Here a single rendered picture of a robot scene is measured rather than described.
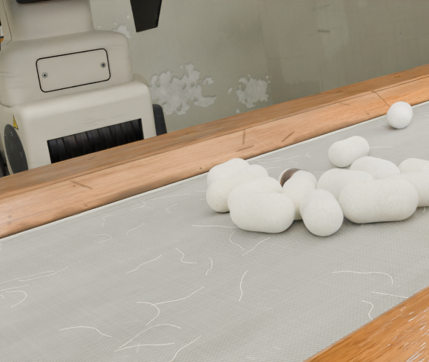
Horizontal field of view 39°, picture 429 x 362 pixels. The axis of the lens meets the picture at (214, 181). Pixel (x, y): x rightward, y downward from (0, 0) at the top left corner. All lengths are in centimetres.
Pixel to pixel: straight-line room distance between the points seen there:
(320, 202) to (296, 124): 29
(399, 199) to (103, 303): 15
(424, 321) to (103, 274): 18
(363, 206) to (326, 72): 242
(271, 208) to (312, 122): 29
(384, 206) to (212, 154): 24
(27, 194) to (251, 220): 19
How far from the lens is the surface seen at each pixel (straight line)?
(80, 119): 97
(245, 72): 293
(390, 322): 16
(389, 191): 30
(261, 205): 31
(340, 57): 264
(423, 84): 73
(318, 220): 29
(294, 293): 25
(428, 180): 33
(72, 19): 105
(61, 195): 45
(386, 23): 246
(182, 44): 275
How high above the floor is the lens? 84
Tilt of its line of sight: 12 degrees down
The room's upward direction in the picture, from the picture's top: 10 degrees counter-clockwise
